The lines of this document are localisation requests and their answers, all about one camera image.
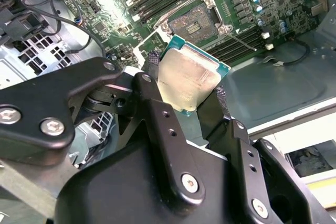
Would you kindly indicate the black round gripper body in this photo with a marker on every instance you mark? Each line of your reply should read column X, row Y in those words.
column 118, row 195

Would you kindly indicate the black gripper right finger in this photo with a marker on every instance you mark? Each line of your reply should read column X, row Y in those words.
column 241, row 155

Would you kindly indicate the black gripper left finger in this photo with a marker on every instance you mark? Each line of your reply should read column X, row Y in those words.
column 168, row 140

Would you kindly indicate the silver CPU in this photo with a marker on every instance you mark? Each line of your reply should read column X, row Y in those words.
column 189, row 77

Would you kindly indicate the metal socket cover frame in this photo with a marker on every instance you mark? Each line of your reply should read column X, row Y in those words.
column 138, row 53

